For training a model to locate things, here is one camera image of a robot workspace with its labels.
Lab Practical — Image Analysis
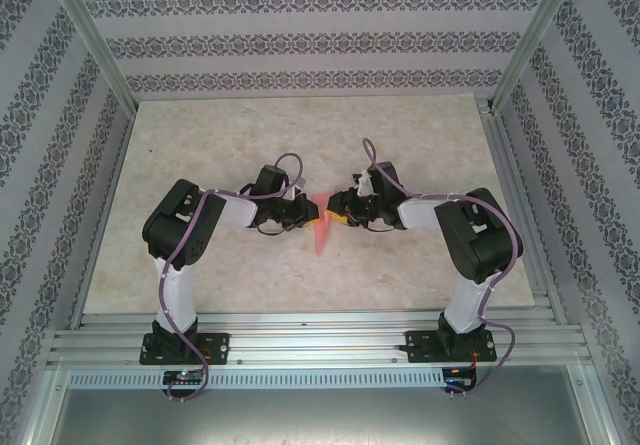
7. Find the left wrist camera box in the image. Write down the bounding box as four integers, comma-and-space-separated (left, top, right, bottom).
284, 174, 307, 199

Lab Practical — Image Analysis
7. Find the aluminium mounting rail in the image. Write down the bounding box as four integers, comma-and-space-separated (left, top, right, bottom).
47, 312, 596, 368

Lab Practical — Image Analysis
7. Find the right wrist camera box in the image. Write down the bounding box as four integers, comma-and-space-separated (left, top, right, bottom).
352, 168, 375, 196

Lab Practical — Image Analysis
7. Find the slotted grey cable duct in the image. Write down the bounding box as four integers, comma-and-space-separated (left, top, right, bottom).
67, 368, 449, 390

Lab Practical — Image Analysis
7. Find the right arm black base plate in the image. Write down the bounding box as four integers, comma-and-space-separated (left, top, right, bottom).
404, 329, 499, 365

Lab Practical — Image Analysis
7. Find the pink square paper sheet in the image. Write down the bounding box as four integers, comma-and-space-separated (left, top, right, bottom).
309, 192, 335, 256

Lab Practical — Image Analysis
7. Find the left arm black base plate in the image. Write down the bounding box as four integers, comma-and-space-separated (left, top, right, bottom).
139, 332, 232, 366

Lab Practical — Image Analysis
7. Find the aluminium side rail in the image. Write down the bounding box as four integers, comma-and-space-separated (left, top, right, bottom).
67, 107, 139, 329
477, 98, 569, 326

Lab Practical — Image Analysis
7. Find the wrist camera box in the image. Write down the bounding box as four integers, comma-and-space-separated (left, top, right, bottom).
352, 168, 375, 196
284, 174, 307, 199

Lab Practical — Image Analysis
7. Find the aluminium frame post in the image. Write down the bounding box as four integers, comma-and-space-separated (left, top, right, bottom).
42, 0, 140, 112
492, 0, 584, 114

